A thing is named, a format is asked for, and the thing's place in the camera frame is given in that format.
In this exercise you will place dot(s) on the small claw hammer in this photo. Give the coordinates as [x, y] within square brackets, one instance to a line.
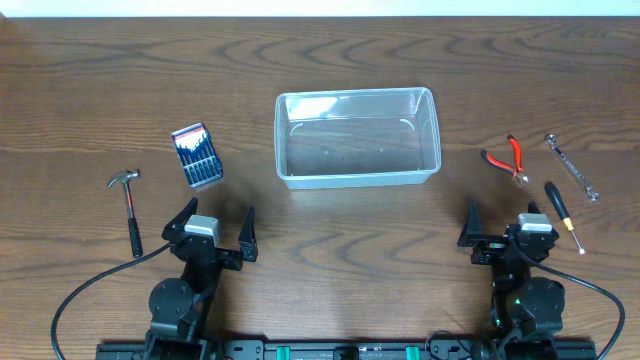
[124, 178]

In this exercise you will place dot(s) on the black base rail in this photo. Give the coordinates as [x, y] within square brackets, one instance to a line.
[258, 350]

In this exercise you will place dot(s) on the silver double ring wrench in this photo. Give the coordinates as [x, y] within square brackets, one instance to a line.
[591, 193]

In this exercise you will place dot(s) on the blue screwdriver bit set case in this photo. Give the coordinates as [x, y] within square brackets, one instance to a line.
[197, 155]

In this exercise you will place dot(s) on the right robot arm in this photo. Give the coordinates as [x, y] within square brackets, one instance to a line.
[525, 311]

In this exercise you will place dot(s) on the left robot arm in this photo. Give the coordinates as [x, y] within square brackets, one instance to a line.
[180, 306]

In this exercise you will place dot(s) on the black yellow screwdriver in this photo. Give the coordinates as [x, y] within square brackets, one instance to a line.
[557, 202]

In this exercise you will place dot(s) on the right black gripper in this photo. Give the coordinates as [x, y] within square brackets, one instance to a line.
[495, 241]

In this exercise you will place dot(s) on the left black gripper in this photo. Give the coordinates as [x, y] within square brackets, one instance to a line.
[220, 252]

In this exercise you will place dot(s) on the clear plastic container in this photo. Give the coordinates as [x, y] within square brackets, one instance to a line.
[356, 138]

